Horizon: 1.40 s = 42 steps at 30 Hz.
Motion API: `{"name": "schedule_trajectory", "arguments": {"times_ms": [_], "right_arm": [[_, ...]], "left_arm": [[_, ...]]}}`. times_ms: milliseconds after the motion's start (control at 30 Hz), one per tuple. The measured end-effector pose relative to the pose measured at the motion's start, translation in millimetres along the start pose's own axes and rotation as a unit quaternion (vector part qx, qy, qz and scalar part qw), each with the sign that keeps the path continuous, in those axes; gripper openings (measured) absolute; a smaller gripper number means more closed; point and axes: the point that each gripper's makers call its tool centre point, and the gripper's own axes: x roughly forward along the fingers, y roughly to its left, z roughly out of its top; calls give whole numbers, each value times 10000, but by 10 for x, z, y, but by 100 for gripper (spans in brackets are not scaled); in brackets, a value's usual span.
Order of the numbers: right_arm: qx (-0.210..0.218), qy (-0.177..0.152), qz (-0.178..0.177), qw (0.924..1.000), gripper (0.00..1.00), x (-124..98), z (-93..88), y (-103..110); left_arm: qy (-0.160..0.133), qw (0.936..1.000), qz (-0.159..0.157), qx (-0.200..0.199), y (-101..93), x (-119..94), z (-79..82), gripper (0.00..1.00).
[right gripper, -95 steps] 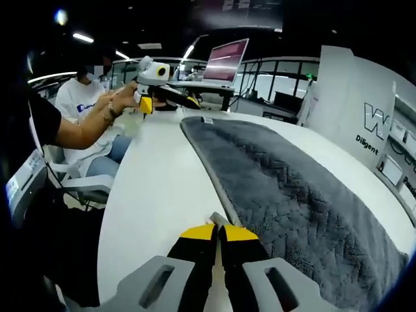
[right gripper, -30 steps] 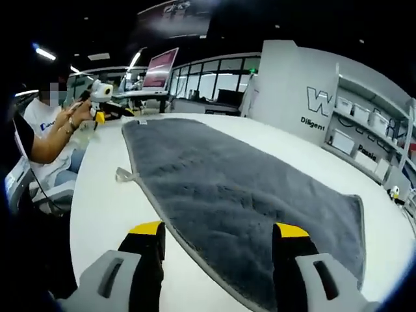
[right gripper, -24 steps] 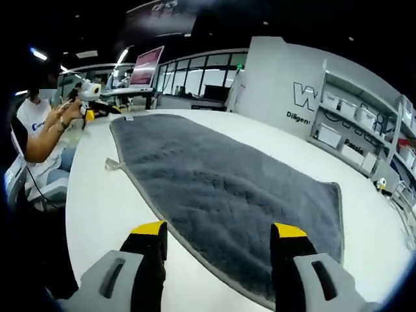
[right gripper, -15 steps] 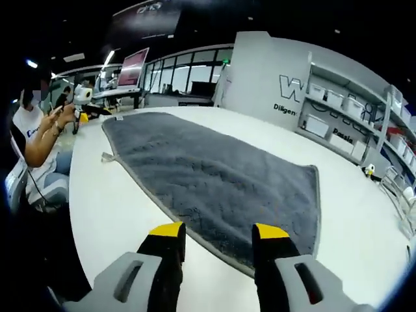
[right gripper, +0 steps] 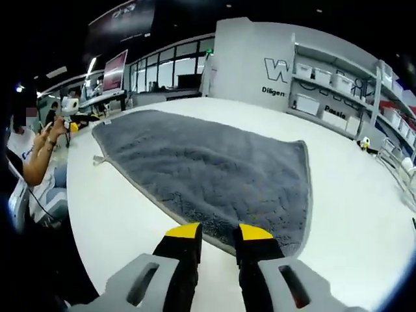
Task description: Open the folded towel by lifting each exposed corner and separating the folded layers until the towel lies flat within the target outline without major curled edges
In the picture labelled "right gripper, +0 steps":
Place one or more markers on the dark side desk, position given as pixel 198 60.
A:
pixel 104 99

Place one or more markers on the group of white storage bins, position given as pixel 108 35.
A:
pixel 308 73

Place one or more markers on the white cup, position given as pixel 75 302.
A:
pixel 409 169

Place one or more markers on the white worn device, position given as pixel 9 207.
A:
pixel 18 204

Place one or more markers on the grey metal shelving rack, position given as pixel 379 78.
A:
pixel 396 107
pixel 325 81

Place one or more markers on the grey towel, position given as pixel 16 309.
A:
pixel 201 165

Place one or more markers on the idle white yellow gripper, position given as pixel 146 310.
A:
pixel 365 143

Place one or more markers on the person's legs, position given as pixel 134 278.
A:
pixel 58 203

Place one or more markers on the hanging dark display screen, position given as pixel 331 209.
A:
pixel 123 18

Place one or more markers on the desktop monitor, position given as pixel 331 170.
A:
pixel 114 73

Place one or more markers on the dark grey counter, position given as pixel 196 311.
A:
pixel 162 96

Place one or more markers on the person's left hand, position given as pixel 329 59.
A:
pixel 55 131

